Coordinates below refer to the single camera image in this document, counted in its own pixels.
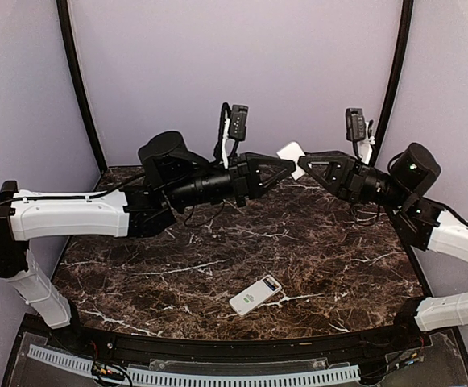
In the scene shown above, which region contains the right black frame post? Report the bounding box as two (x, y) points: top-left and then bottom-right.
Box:
(369, 0), (414, 166)

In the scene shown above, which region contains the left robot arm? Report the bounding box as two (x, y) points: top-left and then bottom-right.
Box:
(0, 131), (296, 352)

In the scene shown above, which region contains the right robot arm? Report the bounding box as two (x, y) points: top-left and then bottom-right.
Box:
(298, 143), (468, 350)

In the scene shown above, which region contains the black front rail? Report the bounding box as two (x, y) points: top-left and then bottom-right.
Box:
(81, 326), (396, 363)

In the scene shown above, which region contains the white battery cover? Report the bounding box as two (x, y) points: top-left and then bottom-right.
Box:
(276, 141), (305, 181)

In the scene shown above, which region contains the white slotted cable duct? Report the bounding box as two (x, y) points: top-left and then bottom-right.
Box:
(27, 344), (361, 386)

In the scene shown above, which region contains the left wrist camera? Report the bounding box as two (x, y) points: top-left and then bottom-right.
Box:
(213, 102), (249, 169)

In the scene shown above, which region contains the white remote control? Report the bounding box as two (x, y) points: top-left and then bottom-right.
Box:
(229, 275), (282, 317)

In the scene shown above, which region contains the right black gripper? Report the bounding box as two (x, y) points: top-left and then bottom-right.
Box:
(296, 150), (410, 210)

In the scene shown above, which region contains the left black frame post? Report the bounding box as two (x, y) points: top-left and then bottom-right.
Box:
(56, 0), (108, 174)

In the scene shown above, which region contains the blue AAA battery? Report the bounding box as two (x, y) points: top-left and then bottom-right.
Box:
(264, 279), (281, 292)

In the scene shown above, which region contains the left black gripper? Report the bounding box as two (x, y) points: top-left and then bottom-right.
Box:
(167, 151), (298, 210)

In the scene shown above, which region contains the black frame post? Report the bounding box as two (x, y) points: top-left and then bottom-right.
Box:
(369, 0), (414, 166)
(56, 0), (108, 174)

